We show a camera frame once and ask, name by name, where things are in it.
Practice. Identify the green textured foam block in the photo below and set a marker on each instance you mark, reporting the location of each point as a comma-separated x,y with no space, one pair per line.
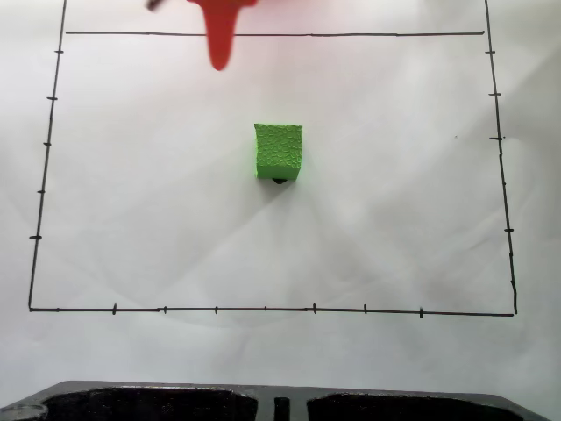
278,149

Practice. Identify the white paper sheet with rectangle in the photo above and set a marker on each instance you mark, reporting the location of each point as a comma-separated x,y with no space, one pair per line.
350,245

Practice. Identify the black dot mark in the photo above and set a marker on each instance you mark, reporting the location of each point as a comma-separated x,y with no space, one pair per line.
279,180

